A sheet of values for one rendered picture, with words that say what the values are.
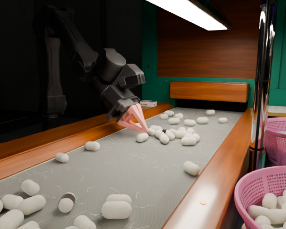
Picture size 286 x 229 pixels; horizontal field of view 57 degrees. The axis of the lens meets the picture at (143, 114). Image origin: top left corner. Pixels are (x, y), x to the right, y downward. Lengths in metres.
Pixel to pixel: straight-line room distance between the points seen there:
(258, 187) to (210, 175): 0.07
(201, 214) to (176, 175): 0.16
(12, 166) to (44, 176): 0.07
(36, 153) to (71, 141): 0.10
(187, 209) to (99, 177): 0.19
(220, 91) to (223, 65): 0.12
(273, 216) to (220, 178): 0.08
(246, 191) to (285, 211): 0.05
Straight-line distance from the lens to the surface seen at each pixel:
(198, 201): 0.35
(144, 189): 0.42
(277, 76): 1.09
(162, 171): 0.49
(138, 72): 0.67
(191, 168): 0.47
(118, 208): 0.34
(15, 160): 0.54
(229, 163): 0.48
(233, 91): 1.04
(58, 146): 0.60
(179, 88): 1.09
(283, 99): 1.10
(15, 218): 0.35
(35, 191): 0.43
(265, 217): 0.38
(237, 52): 1.11
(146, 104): 1.05
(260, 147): 0.55
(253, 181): 0.44
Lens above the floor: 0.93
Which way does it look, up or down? 11 degrees down
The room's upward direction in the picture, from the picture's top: straight up
